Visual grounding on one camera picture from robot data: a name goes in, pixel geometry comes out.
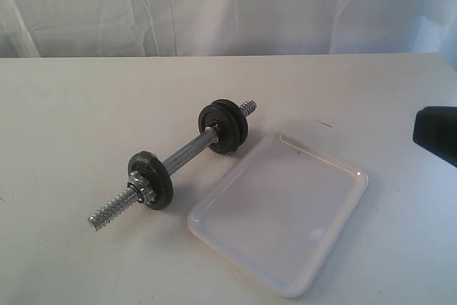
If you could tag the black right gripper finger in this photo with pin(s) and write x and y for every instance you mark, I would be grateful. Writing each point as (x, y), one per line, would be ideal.
(435, 130)

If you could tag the black far-end weight plate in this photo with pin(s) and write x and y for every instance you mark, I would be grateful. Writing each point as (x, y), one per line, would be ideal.
(154, 170)

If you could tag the chrome star collar nut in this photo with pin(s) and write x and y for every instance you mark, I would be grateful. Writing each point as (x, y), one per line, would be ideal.
(141, 186)

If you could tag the chrome threaded dumbbell bar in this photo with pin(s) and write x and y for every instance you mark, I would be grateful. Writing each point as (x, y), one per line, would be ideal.
(109, 211)

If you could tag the white rectangular plastic tray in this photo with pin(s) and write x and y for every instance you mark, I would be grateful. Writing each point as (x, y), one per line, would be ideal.
(279, 211)

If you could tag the white backdrop curtain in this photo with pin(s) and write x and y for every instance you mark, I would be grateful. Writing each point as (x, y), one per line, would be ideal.
(42, 28)

